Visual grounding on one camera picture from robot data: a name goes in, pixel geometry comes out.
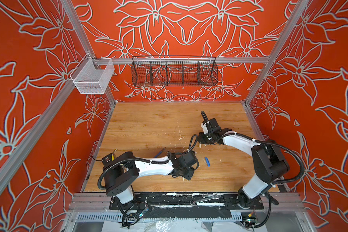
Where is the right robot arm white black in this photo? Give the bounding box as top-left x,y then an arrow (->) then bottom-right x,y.
199,118 -> 290,209

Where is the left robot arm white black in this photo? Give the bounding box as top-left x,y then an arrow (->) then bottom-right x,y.
97,151 -> 200,205

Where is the blue pen cap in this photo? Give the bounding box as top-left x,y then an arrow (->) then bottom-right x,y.
205,157 -> 210,167

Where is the yellow black tape measure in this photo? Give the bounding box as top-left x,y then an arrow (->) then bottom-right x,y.
101,153 -> 115,165

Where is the white mesh basket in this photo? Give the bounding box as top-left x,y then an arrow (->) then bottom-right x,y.
70,54 -> 115,94

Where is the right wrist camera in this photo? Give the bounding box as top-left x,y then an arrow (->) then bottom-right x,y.
201,118 -> 221,135

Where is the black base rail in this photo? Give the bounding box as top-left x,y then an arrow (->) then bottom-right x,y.
108,192 -> 264,211

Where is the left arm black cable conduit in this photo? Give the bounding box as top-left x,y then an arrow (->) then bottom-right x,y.
97,134 -> 198,190

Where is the black wire basket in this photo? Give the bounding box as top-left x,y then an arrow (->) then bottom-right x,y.
131,55 -> 218,87

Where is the white cable duct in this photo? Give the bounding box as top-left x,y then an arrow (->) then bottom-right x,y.
74,212 -> 243,222

